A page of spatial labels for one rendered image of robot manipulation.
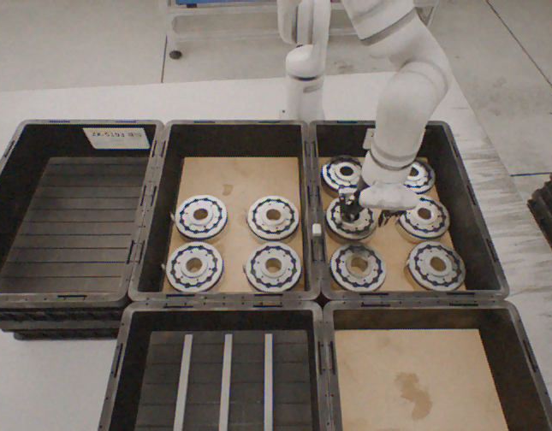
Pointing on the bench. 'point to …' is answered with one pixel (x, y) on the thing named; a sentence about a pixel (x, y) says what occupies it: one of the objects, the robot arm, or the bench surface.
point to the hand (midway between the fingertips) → (366, 219)
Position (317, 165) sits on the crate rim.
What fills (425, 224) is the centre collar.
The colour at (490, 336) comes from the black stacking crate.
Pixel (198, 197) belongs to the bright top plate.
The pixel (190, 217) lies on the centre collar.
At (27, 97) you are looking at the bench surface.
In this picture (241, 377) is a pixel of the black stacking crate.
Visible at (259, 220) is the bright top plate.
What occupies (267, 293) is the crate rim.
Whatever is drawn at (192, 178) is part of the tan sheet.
